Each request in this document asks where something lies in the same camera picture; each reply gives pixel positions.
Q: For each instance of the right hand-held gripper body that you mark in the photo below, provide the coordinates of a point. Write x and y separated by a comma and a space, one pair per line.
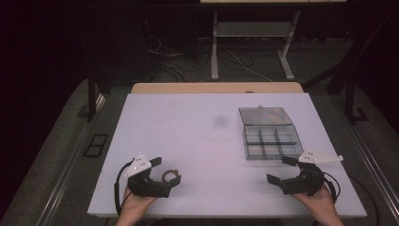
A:
306, 183

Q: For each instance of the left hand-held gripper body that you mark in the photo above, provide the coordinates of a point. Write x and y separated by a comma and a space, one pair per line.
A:
144, 185

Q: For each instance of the person's left hand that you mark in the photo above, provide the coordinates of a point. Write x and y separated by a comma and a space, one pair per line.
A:
138, 204

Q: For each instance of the person's right hand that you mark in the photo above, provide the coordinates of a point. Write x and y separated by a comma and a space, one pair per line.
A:
316, 202

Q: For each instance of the clear plastic compartment box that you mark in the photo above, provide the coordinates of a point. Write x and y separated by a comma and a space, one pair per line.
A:
269, 143

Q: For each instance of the black metal stand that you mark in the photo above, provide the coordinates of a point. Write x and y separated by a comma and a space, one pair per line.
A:
349, 100
91, 100

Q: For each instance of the white metal desk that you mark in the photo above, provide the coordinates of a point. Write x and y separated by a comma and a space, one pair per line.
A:
215, 47

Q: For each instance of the black rectangular floor frame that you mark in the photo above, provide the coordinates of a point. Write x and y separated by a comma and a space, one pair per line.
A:
95, 145

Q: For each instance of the metal floor rail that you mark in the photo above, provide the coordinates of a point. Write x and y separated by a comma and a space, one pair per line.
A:
376, 163
67, 175

